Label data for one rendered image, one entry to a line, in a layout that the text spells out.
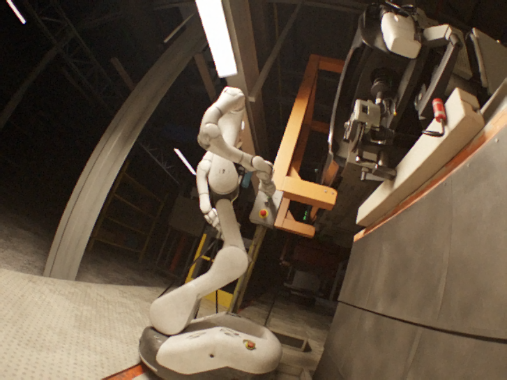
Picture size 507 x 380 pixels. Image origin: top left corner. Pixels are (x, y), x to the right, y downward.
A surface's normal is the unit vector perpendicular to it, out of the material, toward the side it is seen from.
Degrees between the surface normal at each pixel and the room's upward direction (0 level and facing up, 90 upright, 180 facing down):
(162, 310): 90
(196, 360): 91
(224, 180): 90
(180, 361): 90
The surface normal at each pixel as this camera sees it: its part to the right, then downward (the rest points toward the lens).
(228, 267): 0.04, -0.33
